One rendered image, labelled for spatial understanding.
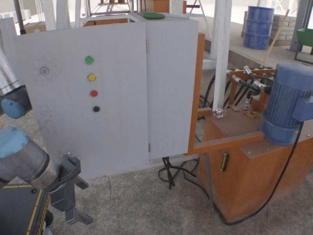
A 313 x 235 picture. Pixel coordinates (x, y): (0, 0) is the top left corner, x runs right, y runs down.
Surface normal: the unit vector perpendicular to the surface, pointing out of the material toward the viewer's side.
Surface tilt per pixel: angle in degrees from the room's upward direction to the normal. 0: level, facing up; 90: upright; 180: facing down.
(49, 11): 90
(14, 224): 0
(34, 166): 81
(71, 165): 24
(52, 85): 90
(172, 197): 0
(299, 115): 90
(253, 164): 90
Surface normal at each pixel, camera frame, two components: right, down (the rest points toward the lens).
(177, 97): 0.25, 0.50
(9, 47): 0.58, 0.42
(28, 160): 0.82, 0.14
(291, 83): -0.69, 0.37
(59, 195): -0.35, -0.66
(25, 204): 0.00, -0.85
